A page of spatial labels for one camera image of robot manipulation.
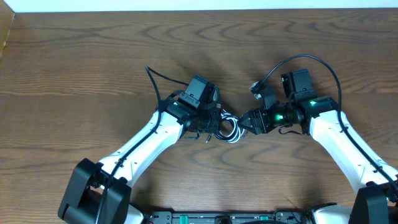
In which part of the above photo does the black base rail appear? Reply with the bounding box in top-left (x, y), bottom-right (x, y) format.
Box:
top-left (146, 203), bottom-right (355, 224)

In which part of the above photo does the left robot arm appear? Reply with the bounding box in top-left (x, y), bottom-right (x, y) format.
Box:
top-left (58, 75), bottom-right (221, 224)

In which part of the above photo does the white usb cable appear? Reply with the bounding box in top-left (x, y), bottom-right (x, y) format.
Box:
top-left (214, 109), bottom-right (248, 144)

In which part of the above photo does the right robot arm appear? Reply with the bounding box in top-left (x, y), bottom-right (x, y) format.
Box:
top-left (238, 69), bottom-right (397, 223)

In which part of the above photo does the black usb cable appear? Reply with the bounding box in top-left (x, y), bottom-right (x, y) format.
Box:
top-left (205, 111), bottom-right (242, 144)

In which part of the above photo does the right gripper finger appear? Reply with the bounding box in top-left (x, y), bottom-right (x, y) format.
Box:
top-left (238, 110), bottom-right (256, 123)
top-left (238, 121), bottom-right (256, 133)

